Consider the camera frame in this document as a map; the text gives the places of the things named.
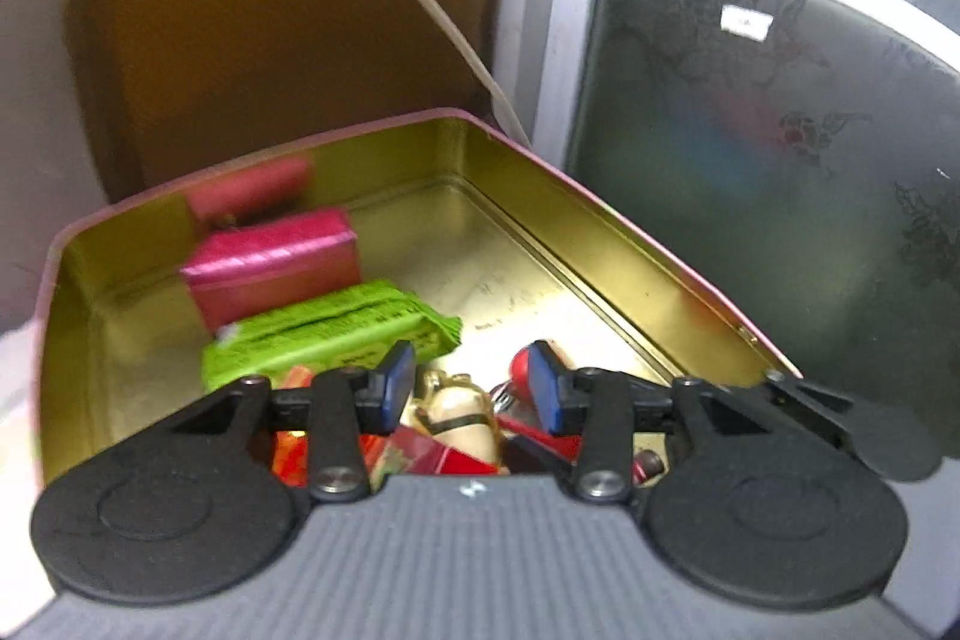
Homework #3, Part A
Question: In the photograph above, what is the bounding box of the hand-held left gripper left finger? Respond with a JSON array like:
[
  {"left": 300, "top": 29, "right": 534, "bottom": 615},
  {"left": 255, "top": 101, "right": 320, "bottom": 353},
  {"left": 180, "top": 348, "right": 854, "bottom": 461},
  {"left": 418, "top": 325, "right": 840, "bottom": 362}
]
[{"left": 112, "top": 340, "right": 416, "bottom": 502}]

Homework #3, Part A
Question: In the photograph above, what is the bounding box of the magenta pouch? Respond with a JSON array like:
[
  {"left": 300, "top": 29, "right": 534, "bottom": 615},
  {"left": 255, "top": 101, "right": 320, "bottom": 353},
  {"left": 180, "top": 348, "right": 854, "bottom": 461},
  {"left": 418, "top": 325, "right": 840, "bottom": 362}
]
[{"left": 180, "top": 209, "right": 362, "bottom": 331}]

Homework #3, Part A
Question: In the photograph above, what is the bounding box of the green snack packet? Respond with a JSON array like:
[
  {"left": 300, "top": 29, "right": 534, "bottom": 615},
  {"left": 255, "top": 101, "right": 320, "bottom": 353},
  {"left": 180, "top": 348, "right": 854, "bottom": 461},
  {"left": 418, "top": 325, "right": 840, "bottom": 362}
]
[{"left": 201, "top": 278, "right": 464, "bottom": 395}]

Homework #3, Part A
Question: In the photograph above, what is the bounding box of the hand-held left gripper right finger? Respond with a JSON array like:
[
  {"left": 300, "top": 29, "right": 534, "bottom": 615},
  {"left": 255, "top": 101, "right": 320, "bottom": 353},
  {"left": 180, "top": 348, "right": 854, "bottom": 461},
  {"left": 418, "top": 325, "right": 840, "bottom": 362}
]
[{"left": 527, "top": 340, "right": 848, "bottom": 502}]

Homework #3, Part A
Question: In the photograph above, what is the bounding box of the grey framed glass door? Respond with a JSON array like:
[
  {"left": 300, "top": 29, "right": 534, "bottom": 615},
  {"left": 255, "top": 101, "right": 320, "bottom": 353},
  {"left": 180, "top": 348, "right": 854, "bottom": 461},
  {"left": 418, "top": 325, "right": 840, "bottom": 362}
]
[{"left": 495, "top": 0, "right": 960, "bottom": 446}]

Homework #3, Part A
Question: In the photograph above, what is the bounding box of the orange red wrapper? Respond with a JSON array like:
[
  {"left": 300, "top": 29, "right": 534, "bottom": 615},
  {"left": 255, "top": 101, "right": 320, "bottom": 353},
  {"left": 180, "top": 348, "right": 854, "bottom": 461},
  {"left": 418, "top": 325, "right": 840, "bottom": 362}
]
[{"left": 272, "top": 368, "right": 314, "bottom": 488}]

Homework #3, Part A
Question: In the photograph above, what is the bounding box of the dark red small cylinder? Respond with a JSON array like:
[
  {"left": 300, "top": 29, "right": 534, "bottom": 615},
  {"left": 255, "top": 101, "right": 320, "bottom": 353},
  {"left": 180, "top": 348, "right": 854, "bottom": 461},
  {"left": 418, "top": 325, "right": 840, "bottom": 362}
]
[{"left": 634, "top": 449, "right": 668, "bottom": 486}]

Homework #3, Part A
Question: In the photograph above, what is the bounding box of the pink tin box gold inside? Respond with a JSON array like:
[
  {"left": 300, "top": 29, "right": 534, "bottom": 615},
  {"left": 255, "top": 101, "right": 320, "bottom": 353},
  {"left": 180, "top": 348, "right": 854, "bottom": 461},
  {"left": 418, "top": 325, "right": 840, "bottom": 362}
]
[{"left": 34, "top": 107, "right": 803, "bottom": 487}]

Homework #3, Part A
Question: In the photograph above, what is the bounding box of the small white sticker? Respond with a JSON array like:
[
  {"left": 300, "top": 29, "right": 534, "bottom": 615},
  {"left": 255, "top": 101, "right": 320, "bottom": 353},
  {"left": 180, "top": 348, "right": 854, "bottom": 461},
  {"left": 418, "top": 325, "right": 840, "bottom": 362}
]
[{"left": 720, "top": 6, "right": 775, "bottom": 42}]

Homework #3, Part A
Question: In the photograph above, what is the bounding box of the gold figurine keychain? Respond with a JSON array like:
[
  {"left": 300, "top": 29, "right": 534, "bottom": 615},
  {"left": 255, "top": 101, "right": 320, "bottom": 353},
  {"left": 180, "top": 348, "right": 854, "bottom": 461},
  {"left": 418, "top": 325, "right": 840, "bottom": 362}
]
[{"left": 409, "top": 368, "right": 505, "bottom": 476}]

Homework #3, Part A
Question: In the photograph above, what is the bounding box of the red piece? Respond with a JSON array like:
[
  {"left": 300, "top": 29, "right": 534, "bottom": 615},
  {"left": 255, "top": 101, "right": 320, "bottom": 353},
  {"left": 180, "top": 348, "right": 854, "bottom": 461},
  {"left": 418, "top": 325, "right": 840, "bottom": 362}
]
[{"left": 496, "top": 413, "right": 584, "bottom": 462}]

